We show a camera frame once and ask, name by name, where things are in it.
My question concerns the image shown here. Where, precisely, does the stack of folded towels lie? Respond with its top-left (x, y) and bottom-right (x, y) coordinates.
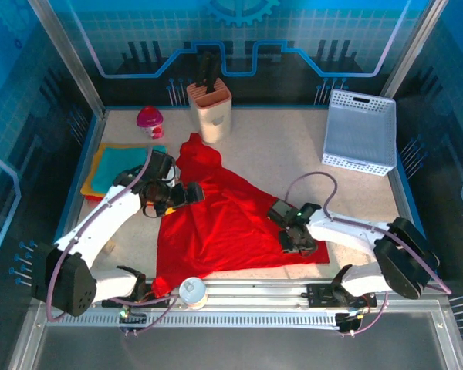
top-left (80, 143), bottom-right (169, 200)

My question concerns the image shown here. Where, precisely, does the teal folded t-shirt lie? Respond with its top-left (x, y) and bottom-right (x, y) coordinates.
top-left (90, 146), bottom-right (167, 193)

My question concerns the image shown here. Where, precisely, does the pink lidded cup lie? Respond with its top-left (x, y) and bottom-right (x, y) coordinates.
top-left (136, 106), bottom-right (165, 140)

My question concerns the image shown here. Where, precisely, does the cream knife block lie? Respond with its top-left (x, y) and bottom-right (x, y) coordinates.
top-left (186, 79), bottom-right (233, 145)

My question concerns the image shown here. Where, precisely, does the white perforated plastic basket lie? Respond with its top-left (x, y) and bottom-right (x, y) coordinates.
top-left (321, 89), bottom-right (397, 178)

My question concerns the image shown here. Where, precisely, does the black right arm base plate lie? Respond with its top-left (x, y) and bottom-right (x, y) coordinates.
top-left (306, 283), bottom-right (377, 309)

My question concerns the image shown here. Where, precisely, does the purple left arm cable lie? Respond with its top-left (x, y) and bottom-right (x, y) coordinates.
top-left (46, 148), bottom-right (181, 336)

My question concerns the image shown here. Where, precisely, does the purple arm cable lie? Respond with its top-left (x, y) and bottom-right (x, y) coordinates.
top-left (46, 148), bottom-right (181, 336)
top-left (285, 172), bottom-right (452, 337)

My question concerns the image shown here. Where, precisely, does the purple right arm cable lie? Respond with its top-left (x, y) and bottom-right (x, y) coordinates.
top-left (285, 172), bottom-right (452, 337)

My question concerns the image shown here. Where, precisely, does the aluminium rail frame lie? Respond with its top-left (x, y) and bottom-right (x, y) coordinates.
top-left (7, 277), bottom-right (463, 370)

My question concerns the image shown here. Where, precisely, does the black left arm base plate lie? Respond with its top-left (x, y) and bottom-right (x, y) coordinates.
top-left (102, 283), bottom-right (178, 309)

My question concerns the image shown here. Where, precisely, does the slotted grey cable duct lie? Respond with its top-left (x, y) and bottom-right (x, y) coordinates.
top-left (46, 311), bottom-right (340, 328)

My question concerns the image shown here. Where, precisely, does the black handled knife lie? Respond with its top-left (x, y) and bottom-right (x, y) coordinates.
top-left (195, 52), bottom-right (215, 88)
top-left (206, 61), bottom-right (221, 95)

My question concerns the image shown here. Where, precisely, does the aluminium frame post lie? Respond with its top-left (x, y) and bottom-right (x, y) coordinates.
top-left (380, 0), bottom-right (451, 97)
top-left (27, 0), bottom-right (107, 119)

